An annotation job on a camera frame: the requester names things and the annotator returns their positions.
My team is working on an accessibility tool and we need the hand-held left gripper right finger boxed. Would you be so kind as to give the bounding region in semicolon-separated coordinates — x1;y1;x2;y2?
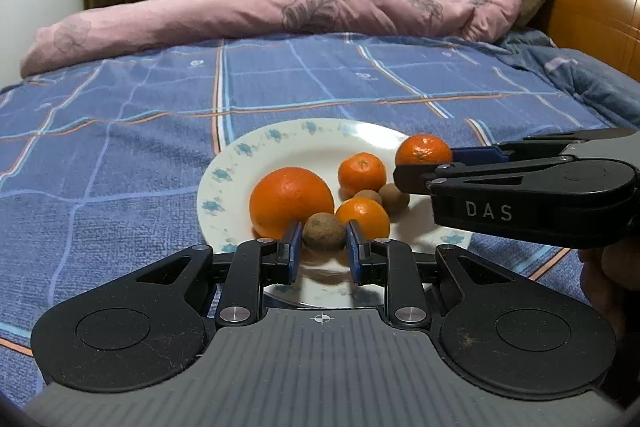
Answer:
346;220;551;328

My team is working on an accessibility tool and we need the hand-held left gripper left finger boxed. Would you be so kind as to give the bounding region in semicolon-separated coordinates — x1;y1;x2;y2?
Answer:
100;222;304;327

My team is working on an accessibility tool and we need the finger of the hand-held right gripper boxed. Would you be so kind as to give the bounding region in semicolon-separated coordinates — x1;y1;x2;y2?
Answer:
393;155;566;195
450;128;640;162

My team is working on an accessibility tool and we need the small mandarin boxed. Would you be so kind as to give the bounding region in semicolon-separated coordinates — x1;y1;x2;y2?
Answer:
335;197;391;240
338;153;388;200
395;134;454;166

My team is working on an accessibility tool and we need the large orange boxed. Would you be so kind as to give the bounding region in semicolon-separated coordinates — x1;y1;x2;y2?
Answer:
249;167;335;239

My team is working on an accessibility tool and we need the white floral-rim plate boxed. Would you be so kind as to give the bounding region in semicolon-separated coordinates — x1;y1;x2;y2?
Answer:
196;117;473;309

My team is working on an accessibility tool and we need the person's right hand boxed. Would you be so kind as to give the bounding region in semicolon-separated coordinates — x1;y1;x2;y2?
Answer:
579;241;640;338

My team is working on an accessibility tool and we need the grey-blue blanket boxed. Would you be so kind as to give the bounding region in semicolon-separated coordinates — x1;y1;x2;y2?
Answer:
495;29;640;130

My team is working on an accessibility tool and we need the wooden headboard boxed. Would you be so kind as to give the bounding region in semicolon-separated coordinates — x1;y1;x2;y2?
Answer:
457;0;640;82

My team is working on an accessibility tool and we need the blue plaid bed sheet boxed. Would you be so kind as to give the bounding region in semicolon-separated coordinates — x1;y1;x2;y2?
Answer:
0;32;640;408

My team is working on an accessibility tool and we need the pink quilt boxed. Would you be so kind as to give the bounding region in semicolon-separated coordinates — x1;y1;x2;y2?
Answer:
20;0;523;78

